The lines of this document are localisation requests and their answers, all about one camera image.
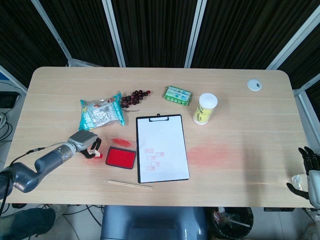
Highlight wrapped wooden chopsticks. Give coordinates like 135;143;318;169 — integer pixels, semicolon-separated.
104;178;154;190

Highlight small red-white stamp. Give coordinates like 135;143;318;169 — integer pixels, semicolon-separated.
87;149;104;161

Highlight crumpled clear plastic piece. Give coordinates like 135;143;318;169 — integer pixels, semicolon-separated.
291;174;308;192

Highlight black clipboard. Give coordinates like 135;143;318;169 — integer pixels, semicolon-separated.
135;113;190;184

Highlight white round cable grommet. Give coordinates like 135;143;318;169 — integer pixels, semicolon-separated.
246;78;262;92

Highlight teal snack bag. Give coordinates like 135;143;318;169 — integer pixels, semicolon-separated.
79;91;126;132

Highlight red ink pad clear lid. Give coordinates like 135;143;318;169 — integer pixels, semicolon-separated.
105;136;138;170

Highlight green tissue pack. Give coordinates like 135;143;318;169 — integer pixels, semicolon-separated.
162;85;194;107

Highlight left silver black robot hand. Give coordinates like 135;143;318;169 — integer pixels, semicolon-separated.
67;130;103;160

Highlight black box device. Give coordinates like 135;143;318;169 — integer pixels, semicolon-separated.
0;91;20;109

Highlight dark blue fabric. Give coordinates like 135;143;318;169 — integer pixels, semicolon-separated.
0;207;56;240

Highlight clear tennis ball tube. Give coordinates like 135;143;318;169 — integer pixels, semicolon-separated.
192;92;218;126

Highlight white partition post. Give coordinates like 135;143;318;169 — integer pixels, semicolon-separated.
30;0;73;68
101;0;126;68
265;9;320;71
185;0;209;69

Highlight dark ribbed partition panel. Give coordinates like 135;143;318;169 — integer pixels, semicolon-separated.
111;0;200;68
0;0;69;88
39;0;120;68
192;0;320;70
277;42;320;91

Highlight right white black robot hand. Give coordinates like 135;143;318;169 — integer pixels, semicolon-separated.
286;146;320;209

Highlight black trash bin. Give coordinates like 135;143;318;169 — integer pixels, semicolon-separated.
211;206;255;238

